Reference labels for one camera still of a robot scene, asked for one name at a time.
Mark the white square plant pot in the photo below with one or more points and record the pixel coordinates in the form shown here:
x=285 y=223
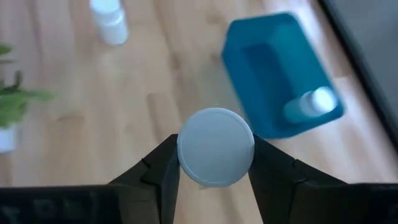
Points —
x=6 y=140

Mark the wide white pill bottle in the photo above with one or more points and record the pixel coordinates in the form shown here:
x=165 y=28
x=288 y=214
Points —
x=214 y=146

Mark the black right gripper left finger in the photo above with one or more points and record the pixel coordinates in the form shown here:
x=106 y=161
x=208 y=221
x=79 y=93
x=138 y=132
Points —
x=161 y=165

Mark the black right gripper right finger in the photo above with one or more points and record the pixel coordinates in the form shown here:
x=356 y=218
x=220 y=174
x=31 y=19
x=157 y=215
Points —
x=273 y=174

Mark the green leafy artificial plant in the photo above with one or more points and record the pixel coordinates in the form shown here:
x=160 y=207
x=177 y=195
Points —
x=12 y=105

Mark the blue plastic basket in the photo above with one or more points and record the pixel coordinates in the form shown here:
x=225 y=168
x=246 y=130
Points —
x=258 y=77

